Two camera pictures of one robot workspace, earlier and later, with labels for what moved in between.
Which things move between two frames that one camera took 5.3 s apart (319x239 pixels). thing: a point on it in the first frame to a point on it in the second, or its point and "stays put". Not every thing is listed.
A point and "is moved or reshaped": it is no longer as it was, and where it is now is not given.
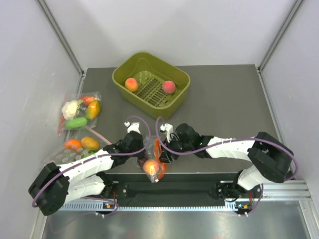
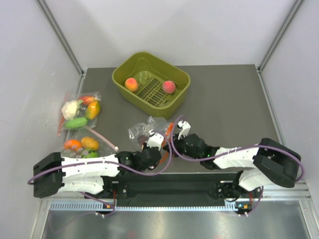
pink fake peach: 169,87 stays put
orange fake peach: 131,84 stays put
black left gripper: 139,154 to 145,146
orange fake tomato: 73,144 stays put
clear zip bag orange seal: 158,156 is moved or reshaped
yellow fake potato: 89,143 stays put
